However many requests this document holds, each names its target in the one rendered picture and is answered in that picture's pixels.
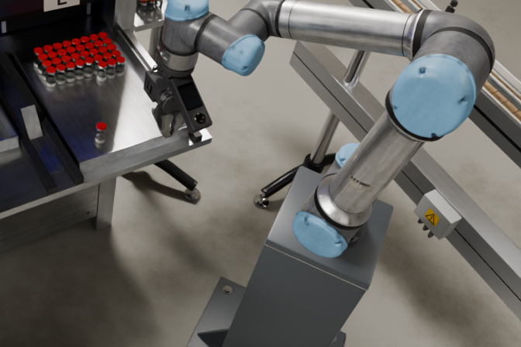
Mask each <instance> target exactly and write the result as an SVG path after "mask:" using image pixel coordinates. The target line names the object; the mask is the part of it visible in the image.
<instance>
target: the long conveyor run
mask: <svg viewBox="0 0 521 347"><path fill-rule="evenodd" d="M348 1H349V2H350V3H351V4H352V5H353V6H354V7H361V8H367V9H379V10H386V11H393V12H404V13H411V14H418V13H419V12H421V11H422V10H423V9H430V10H437V11H441V10H440V9H439V8H438V7H437V6H436V5H434V4H433V3H432V2H431V1H430V0H348ZM457 4H458V2H457V0H451V2H450V5H451V6H450V5H448V6H447V8H446V10H445V12H451V13H454V11H455V9H454V7H457ZM468 118H469V119H470V120H471V121H472V122H473V123H474V124H475V125H476V126H477V127H478V128H479V129H480V130H481V131H482V132H483V133H484V134H485V135H486V136H487V137H488V138H489V139H490V140H491V141H492V142H493V143H494V144H495V145H497V146H498V147H499V148H500V149H501V150H502V151H503V152H504V153H505V154H506V155H507V156H508V157H509V158H510V159H511V160H512V161H513V162H514V163H515V164H516V165H517V166H518V167H519V168H520V169H521V81H519V80H518V79H517V78H516V77H515V76H514V75H513V74H511V73H510V72H509V71H508V70H507V69H506V68H505V67H503V66H502V65H501V64H500V63H499V62H498V61H497V60H495V63H494V67H493V68H492V72H491V73H490V74H489V76H488V78H487V80H486V82H485V84H484V86H483V87H482V89H481V91H480V93H479V95H478V96H477V98H476V100H475V103H474V107H473V108H472V110H471V113H470V115H469V116H468Z"/></svg>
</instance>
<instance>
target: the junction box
mask: <svg viewBox="0 0 521 347"><path fill-rule="evenodd" d="M414 213H415V214H416V215H417V216H418V217H419V218H420V220H421V221H422V222H423V223H424V224H425V225H426V226H427V228H428V229H429V230H430V231H431V232H432V233H433V234H434V235H435V236H436V237H437V238H438V239H439V240H441V239H443V238H445V237H446V236H448V235H449V234H450V233H452V231H453V230H454V228H455V227H456V226H457V224H458V223H459V221H460V220H461V219H462V217H461V216H460V215H459V214H458V213H457V212H456V211H455V210H454V209H453V208H452V207H451V206H450V204H449V203H448V202H447V201H446V200H445V199H444V198H443V197H442V196H441V195H440V193H439V192H438V191H437V190H436V189H435V190H433V191H431V192H429V193H427V194H424V196H423V198H422V199H421V201H420V202H419V204H418V205H417V207H416V209H415V210H414Z"/></svg>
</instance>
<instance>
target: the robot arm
mask: <svg viewBox="0 0 521 347"><path fill-rule="evenodd" d="M270 36H274V37H279V38H285V39H290V40H299V41H304V42H310V43H319V44H324V45H330V46H339V47H344V48H349V49H355V50H364V51H369V52H375V53H384V54H389V55H395V56H400V57H408V58H409V59H410V60H411V62H410V63H409V65H408V66H407V67H406V68H405V69H404V70H403V71H402V73H401V74H400V75H399V77H398V79H397V80H396V82H395V83H394V84H393V86H392V87H391V89H390V90H389V91H388V93H387V94H386V96H385V112H384V113H383V114H382V116H381V117H380V119H379V120H378V121H377V122H376V123H375V124H374V126H373V127H372V129H371V130H370V132H369V133H368V134H367V135H366V136H365V137H364V139H363V140H362V142H361V143H348V144H346V145H344V146H342V147H341V148H340V150H339V152H337V153H336V158H335V160H334V161H333V164H332V166H331V167H330V168H329V170H328V171H327V172H326V174H325V176H324V177H323V178H322V180H321V181H320V182H319V184H318V185H317V187H316V188H315V190H314V191H313V192H312V193H311V195H310V196H309V198H308V199H307V201H306V202H305V203H304V205H303V206H302V208H301V209H300V210H299V211H298V212H297V213H296V214H295V218H294V220H293V222H292V231H293V233H294V234H295V237H296V238H297V240H298V241H299V242H300V243H301V244H302V245H303V246H304V247H305V248H307V250H309V251H310V252H312V253H315V254H316V255H318V256H324V257H326V258H334V257H338V256H339V255H340V254H341V253H342V252H343V251H344V250H345V249H348V248H350V247H353V246H355V245H356V244H358V243H359V241H361V239H362V238H363V236H364V234H365V232H366V230H367V220H368V219H369V218H370V216H371V212H372V205H373V203H374V201H375V199H376V198H377V197H378V195H379V194H380V193H381V192H382V191H383V190H384V189H385V188H386V187H387V186H388V185H389V184H390V182H391V181H392V180H393V179H394V178H395V177H396V175H397V174H398V173H399V172H400V171H401V170H402V168H403V167H404V166H405V165H406V164H407V163H408V162H409V161H410V160H411V159H412V158H413V157H414V156H415V154H416V153H417V152H418V151H419V150H420V149H421V147H422V146H423V145H424V144H425V143H426V142H428V143H431V142H436V141H438V140H440V139H442V138H443V137H444V136H445V135H447V134H449V133H451V132H453V131H454V130H455V129H457V128H458V127H459V126H460V125H461V124H462V123H463V122H464V121H465V120H466V118H467V117H468V116H469V115H470V113H471V110H472V108H473V107H474V103H475V100H476V98H477V96H478V95H479V93H480V91H481V89H482V87H483V86H484V84H485V82H486V80H487V78H488V76H489V74H490V73H491V72H492V68H493V67H494V63H495V47H494V43H493V41H492V38H491V37H490V35H489V34H488V32H487V31H486V30H485V29H484V28H483V27H482V26H481V25H479V24H478V23H476V22H475V21H473V20H471V19H469V18H467V17H464V16H462V15H458V14H454V13H451V12H442V11H437V10H430V9H423V10H422V11H421V12H419V13H418V14H411V13H404V12H393V11H386V10H379V9H367V8H361V7H354V6H348V5H336V4H330V3H323V2H311V1H304V0H250V2H249V3H247V4H246V5H245V6H244V7H243V8H242V9H241V10H240V11H238V12H237V13H236V14H235V15H234V16H233V17H232V18H230V19H229V20H228V21H226V20H225V19H223V18H221V17H219V16H217V15H216V14H214V13H212V12H210V11H209V0H167V6H166V9H165V10H164V24H163V30H162V35H161V42H160V46H157V48H156V53H157V55H158V56H159V61H158V65H154V66H156V67H154V66H153V69H152V70H147V71H146V74H145V80H144V86H143V89H144V91H145V92H146V93H147V95H148V97H149V98H150V100H151V101H152V102H156V103H157V107H156V108H152V109H151V112H152V115H153V117H154V119H155V121H156V123H157V127H158V129H159V131H160V133H161V135H162V136H163V137H164V138H168V137H171V136H173V135H174V134H175V133H176V132H177V131H178V130H179V129H180V128H181V127H182V125H183V124H184V122H185V124H186V126H187V127H188V131H189V132H190V133H191V134H192V133H195V132H198V131H201V130H203V129H206V128H208V127H209V126H211V125H212V120H211V118H210V116H209V113H208V111H207V109H206V107H205V104H204V102H203V100H202V97H201V95H200V94H199V91H198V89H197V87H196V84H195V82H194V80H193V77H192V75H191V73H192V72H193V71H194V69H195V65H196V64H197V61H198V55H199V53H201V54H203V55H204V56H206V57H208V58H209V59H211V60H214V61H215V62H216V63H218V64H220V65H222V66H223V67H224V68H226V69H227V70H231V71H233V72H235V73H237V74H239V75H241V76H244V77H245V76H248V75H250V74H252V73H253V72H254V71H255V69H256V67H257V65H259V63H260V62H261V60H262V57H263V55H264V51H265V44H264V42H265V41H266V40H267V39H268V38H269V37H270ZM155 70H157V71H155ZM152 71H153V73H152ZM154 71H155V72H154ZM146 85H147V86H146Z"/></svg>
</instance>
